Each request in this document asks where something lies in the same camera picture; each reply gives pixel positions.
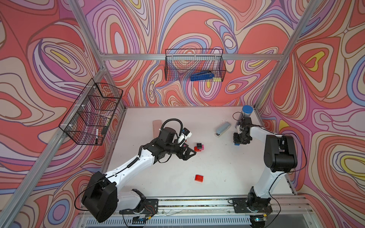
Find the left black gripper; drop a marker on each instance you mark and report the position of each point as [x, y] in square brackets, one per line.
[185, 156]

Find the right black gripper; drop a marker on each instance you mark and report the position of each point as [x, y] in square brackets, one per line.
[236, 141]

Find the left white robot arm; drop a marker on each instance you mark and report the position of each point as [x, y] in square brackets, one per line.
[103, 195]

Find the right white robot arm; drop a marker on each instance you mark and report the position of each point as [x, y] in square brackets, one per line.
[280, 157]

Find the red lego brick back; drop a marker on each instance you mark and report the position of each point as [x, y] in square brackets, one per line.
[197, 149]

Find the red lego brick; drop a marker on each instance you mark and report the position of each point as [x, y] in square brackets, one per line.
[199, 178]
[197, 149]

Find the red lego brick front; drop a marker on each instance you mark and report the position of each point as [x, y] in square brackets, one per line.
[199, 178]

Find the grey small case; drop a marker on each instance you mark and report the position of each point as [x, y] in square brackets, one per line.
[222, 129]

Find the blue capped clear cylinder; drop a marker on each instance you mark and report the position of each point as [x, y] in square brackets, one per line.
[246, 111]

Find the pink plastic case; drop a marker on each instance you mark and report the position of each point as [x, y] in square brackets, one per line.
[157, 124]

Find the blue object in basket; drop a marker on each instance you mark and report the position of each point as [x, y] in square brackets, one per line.
[201, 76]

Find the black wire basket back wall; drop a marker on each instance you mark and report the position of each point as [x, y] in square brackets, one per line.
[181, 63]

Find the black wire basket wall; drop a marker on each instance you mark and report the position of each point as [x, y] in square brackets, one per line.
[94, 108]
[181, 63]

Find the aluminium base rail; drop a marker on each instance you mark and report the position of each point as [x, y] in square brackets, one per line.
[211, 212]

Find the black wire basket left wall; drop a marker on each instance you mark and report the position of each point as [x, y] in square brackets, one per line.
[94, 108]

